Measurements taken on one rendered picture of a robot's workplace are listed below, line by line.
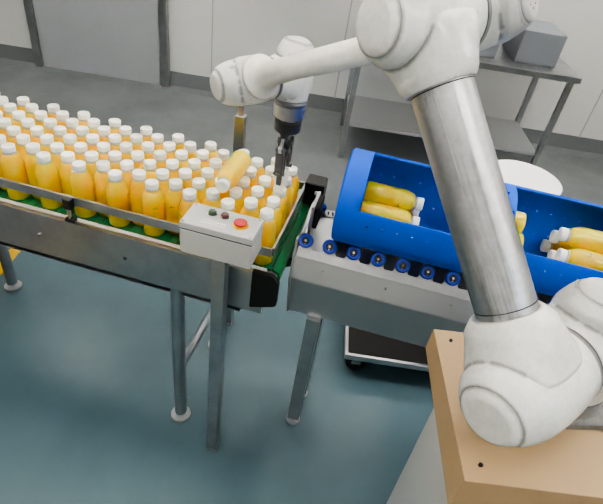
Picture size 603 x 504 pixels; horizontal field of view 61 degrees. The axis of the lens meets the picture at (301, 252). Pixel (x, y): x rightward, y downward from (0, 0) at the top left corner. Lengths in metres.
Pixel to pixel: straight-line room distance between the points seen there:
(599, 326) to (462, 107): 0.43
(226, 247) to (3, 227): 0.85
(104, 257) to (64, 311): 1.02
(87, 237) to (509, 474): 1.32
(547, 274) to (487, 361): 0.69
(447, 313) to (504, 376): 0.79
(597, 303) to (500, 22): 0.49
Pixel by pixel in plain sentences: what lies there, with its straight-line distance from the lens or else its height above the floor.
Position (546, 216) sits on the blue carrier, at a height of 1.11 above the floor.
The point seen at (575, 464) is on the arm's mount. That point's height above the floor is 1.10.
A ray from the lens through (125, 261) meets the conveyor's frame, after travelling 1.71.
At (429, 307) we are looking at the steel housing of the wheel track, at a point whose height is 0.86.
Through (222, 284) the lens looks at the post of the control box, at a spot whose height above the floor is 0.89.
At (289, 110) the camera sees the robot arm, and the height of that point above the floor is 1.35.
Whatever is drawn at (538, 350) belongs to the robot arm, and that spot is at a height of 1.35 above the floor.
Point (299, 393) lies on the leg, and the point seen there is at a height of 0.22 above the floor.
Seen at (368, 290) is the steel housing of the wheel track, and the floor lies 0.86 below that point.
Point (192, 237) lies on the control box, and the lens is 1.36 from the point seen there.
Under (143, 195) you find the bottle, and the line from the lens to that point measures 1.57.
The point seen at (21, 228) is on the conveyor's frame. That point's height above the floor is 0.82.
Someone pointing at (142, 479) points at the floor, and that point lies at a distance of 2.14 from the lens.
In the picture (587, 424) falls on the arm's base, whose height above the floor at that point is 1.11.
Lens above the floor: 1.89
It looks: 38 degrees down
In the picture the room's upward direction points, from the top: 9 degrees clockwise
